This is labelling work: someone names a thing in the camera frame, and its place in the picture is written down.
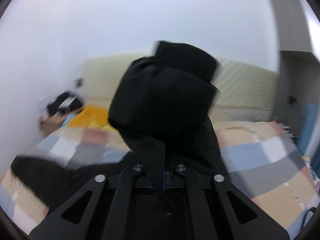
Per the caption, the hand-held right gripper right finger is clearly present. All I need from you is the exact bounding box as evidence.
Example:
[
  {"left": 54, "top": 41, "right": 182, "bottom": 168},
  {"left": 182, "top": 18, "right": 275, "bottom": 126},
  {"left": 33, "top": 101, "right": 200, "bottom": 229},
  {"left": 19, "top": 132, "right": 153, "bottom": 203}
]
[{"left": 163, "top": 164, "right": 291, "bottom": 240}]

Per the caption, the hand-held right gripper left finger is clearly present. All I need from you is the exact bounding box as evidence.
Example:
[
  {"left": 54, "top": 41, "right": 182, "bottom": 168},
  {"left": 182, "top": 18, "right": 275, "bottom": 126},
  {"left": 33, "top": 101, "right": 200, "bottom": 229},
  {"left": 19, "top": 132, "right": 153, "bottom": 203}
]
[{"left": 29, "top": 164, "right": 153, "bottom": 240}]

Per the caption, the black garment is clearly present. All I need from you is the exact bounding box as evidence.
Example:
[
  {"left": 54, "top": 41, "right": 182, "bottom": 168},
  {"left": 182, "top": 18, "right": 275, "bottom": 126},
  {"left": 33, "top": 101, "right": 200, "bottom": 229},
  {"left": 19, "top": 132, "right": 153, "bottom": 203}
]
[{"left": 10, "top": 40, "right": 231, "bottom": 213}]

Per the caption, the yellow pillow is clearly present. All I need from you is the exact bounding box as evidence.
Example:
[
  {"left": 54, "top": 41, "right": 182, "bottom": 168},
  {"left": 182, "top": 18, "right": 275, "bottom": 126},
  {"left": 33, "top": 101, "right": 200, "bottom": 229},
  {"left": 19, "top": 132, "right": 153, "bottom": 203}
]
[{"left": 67, "top": 105, "right": 118, "bottom": 131}]

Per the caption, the wooden nightstand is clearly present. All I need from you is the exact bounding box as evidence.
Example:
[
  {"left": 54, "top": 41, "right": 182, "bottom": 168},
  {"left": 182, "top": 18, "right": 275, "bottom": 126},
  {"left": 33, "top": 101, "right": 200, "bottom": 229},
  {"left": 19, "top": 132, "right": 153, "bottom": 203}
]
[{"left": 37, "top": 110, "right": 73, "bottom": 133}]

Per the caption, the checked patchwork blanket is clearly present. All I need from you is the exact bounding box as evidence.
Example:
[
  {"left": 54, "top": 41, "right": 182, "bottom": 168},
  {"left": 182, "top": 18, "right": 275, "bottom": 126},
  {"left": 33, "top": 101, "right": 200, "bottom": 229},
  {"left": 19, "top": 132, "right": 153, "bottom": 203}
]
[{"left": 0, "top": 119, "right": 320, "bottom": 238}]

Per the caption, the black bag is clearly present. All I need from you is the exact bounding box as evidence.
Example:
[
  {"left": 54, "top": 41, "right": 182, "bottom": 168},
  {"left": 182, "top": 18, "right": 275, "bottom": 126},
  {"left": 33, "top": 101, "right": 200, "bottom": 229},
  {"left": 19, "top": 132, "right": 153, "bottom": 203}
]
[{"left": 46, "top": 92, "right": 84, "bottom": 117}]

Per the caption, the cream quilted headboard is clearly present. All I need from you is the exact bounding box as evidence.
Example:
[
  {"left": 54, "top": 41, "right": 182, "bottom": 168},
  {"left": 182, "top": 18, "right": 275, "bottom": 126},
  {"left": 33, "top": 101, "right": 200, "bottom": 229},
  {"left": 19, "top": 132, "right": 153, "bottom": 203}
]
[{"left": 81, "top": 52, "right": 279, "bottom": 111}]

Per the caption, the black belt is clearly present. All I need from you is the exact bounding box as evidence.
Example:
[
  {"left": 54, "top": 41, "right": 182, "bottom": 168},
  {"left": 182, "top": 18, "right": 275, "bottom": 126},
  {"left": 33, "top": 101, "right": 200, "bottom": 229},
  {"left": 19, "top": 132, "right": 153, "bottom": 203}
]
[{"left": 298, "top": 205, "right": 318, "bottom": 233}]

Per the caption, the blue towel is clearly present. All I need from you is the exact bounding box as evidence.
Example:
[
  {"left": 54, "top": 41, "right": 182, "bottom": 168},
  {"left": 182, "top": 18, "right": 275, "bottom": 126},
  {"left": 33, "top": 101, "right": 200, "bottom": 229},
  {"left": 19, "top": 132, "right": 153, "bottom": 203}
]
[{"left": 298, "top": 102, "right": 318, "bottom": 156}]

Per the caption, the grey wardrobe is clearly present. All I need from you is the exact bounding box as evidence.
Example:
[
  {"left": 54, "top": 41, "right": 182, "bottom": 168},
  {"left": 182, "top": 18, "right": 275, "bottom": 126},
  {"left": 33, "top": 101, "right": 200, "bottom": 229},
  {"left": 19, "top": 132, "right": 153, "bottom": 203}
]
[{"left": 264, "top": 0, "right": 320, "bottom": 140}]

